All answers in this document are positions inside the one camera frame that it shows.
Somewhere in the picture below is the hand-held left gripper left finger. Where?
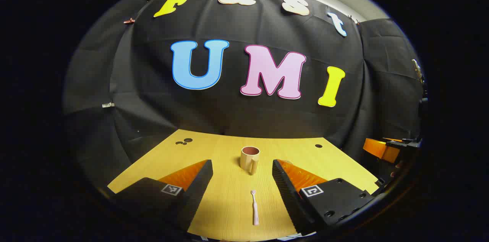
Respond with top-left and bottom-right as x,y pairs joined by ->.
100,159 -> 214,232

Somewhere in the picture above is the wooden desktop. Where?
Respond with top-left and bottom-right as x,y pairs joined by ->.
107,129 -> 379,242

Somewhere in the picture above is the grey metal stand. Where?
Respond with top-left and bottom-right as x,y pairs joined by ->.
412,59 -> 428,105

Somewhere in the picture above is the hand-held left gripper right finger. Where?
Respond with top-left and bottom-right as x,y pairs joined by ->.
272,159 -> 377,235

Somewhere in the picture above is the beige cup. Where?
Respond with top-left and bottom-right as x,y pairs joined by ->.
240,146 -> 261,176

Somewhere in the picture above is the black backdrop cloth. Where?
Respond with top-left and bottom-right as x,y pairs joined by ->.
63,0 -> 426,181

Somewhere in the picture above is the pale pink toothbrush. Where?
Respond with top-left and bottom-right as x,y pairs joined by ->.
250,190 -> 260,226

